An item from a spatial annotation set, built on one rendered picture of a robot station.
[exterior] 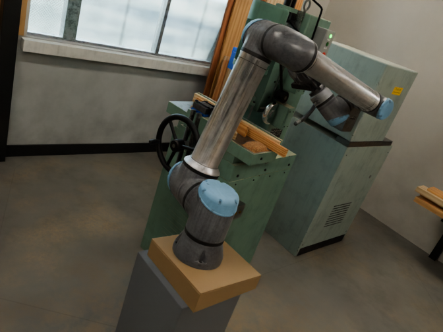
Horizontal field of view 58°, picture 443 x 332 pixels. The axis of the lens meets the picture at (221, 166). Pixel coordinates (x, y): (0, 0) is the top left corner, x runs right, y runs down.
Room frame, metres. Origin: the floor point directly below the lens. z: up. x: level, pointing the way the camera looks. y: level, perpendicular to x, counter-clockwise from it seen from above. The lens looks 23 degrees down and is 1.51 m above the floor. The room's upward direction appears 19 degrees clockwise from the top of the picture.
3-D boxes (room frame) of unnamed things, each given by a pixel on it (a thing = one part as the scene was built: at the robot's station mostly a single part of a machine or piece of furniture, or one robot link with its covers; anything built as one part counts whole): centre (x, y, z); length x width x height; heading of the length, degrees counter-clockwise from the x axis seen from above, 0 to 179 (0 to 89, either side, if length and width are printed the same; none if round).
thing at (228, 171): (2.08, -0.04, 0.76); 0.57 x 0.45 x 0.09; 145
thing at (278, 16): (1.98, 0.03, 1.35); 0.18 x 0.18 x 0.31
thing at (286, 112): (2.04, -0.21, 1.02); 0.09 x 0.07 x 0.12; 55
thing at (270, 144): (1.95, -0.01, 0.92); 0.62 x 0.02 x 0.04; 55
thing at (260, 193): (2.08, -0.04, 0.35); 0.58 x 0.45 x 0.71; 145
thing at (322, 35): (2.16, -0.27, 1.40); 0.10 x 0.06 x 0.16; 145
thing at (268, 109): (2.01, -0.15, 1.02); 0.12 x 0.03 x 0.12; 145
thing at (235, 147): (1.89, 0.09, 0.87); 0.61 x 0.30 x 0.06; 55
